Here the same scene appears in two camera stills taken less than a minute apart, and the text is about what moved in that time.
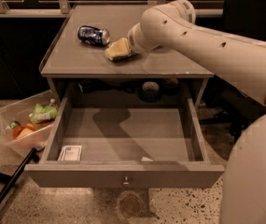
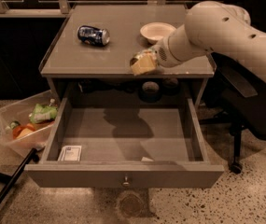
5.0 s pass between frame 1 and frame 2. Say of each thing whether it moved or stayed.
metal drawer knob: stayed
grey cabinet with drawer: stayed
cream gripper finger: moved
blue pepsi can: stayed
